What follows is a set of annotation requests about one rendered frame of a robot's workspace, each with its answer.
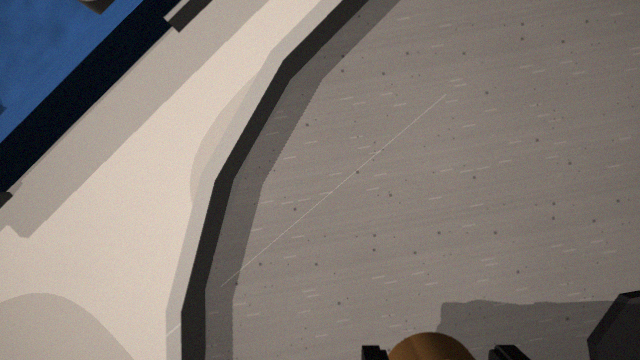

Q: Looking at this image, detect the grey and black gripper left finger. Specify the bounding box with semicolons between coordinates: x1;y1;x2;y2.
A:
361;345;389;360

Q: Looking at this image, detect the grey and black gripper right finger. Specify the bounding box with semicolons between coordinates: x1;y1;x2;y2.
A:
488;345;530;360

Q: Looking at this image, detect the blue crate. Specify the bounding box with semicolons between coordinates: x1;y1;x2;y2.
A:
0;0;181;192

